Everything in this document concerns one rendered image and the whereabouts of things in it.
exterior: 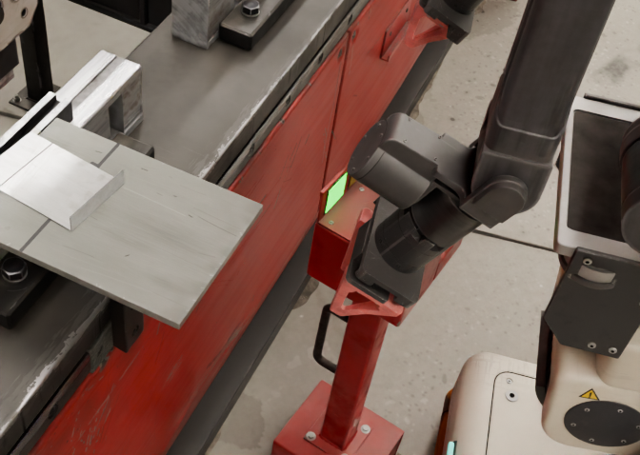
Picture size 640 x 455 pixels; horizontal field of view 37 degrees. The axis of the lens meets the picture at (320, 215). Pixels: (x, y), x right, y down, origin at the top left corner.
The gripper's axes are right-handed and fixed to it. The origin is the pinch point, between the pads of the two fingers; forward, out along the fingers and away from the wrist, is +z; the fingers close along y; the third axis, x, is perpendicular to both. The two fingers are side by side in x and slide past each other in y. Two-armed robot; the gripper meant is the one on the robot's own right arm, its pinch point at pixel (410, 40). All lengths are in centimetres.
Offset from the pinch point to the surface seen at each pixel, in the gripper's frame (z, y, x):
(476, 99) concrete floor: 80, -115, 63
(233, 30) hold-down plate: 19.9, -5.3, -18.3
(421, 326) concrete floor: 81, -30, 60
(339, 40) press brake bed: 26.0, -26.5, -0.5
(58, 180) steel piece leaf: 14, 39, -29
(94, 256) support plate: 11, 47, -22
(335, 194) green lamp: 18.9, 12.8, 4.0
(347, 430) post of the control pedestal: 69, 13, 41
